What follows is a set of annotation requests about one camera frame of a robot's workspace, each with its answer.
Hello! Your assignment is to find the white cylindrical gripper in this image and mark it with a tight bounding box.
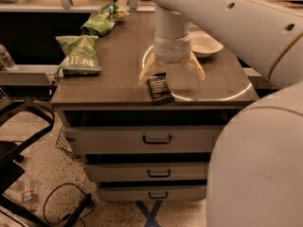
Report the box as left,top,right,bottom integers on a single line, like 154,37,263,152
138,6,205,84

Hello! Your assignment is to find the black rxbar chocolate wrapper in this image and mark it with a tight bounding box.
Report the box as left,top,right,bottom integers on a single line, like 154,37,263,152
147,73,175,106

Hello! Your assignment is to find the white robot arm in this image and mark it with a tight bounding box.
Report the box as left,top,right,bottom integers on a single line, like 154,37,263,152
152,0,303,227

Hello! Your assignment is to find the green rice chip bag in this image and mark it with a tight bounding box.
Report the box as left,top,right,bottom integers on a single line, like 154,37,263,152
81,4,130,37

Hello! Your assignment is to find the green jalapeno chip bag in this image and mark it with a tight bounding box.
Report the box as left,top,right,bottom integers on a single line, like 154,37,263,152
56,35,101,78

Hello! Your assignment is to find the white paper bowl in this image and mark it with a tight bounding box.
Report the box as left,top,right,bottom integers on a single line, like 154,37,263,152
190,31,223,58

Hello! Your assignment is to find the grey drawer cabinet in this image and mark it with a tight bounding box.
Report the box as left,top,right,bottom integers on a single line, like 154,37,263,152
52,12,258,189

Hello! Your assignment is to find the top grey drawer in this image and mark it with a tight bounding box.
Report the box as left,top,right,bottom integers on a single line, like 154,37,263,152
63,126,221,154

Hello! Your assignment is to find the grey drawer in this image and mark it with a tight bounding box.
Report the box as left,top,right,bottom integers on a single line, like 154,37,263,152
97,185,206,201
83,162,208,183
63,126,221,154

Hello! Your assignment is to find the middle grey drawer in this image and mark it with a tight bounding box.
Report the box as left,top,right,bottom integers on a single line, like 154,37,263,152
83,162,208,183

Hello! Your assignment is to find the bottom grey drawer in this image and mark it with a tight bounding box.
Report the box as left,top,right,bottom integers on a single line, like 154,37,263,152
97,185,206,201

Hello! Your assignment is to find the clear plastic water bottle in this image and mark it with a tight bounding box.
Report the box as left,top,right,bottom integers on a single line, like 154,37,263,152
0,44,16,70

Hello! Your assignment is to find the black office chair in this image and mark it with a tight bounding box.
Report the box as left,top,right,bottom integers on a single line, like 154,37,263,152
0,98,55,227

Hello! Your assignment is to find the wire mesh basket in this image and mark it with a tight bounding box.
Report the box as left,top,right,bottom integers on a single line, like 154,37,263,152
55,127,80,160

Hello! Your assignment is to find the black floor cable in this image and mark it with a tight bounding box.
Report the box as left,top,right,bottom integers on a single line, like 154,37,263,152
42,182,96,227

